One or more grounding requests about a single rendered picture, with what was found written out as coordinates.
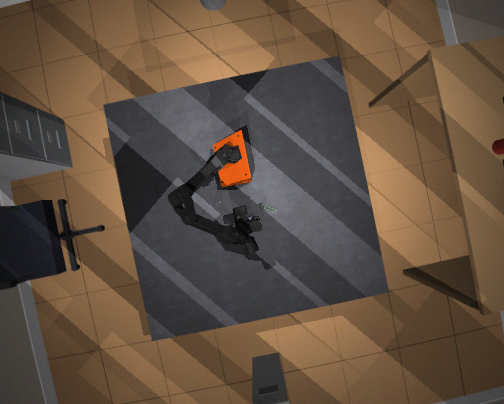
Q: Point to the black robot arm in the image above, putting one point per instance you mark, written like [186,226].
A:
[226,234]

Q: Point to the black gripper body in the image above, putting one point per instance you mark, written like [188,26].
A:
[239,211]

